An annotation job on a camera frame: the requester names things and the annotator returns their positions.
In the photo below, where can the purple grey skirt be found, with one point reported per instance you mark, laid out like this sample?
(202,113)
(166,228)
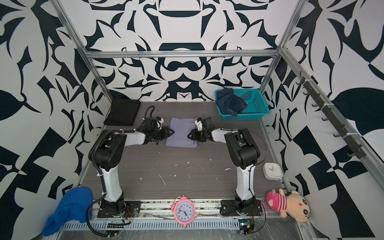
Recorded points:
(181,128)

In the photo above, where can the black skirt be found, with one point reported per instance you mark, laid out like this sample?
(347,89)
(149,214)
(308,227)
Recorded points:
(123,112)

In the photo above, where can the dark navy garment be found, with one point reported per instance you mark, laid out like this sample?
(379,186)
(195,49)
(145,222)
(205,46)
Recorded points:
(229,103)

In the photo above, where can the teal plastic basket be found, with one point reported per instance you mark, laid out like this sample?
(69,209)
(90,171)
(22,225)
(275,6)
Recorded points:
(256,109)

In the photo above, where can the pink alarm clock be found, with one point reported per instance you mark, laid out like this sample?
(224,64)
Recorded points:
(184,211)

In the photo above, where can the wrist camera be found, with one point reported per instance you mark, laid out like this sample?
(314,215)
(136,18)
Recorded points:
(159,122)
(199,124)

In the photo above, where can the blue cloth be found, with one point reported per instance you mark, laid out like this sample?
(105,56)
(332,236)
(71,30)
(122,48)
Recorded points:
(72,206)

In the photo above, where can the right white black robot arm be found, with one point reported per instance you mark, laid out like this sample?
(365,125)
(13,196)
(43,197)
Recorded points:
(243,152)

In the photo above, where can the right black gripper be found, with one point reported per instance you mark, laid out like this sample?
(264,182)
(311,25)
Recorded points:
(195,135)

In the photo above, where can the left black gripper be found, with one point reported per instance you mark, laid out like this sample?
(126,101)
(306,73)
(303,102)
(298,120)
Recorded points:
(167,132)

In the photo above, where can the small green circuit board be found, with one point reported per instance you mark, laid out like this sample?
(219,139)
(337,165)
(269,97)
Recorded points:
(246,226)

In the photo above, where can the white slotted cable duct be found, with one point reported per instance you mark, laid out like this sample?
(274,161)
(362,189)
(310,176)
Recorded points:
(198,224)

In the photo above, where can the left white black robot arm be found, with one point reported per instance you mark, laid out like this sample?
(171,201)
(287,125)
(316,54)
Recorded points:
(107,152)

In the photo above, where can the black wall hook rack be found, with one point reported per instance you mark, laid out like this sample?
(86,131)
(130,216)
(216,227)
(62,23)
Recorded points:
(333,116)

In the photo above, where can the white square clock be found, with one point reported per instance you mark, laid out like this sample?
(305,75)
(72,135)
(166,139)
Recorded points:
(272,171)

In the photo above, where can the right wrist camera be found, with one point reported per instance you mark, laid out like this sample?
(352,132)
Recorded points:
(199,124)

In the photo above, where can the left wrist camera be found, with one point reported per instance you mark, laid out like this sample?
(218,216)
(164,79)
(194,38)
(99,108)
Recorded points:
(159,122)

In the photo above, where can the pink plush pig toy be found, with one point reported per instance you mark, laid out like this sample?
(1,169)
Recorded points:
(293,205)

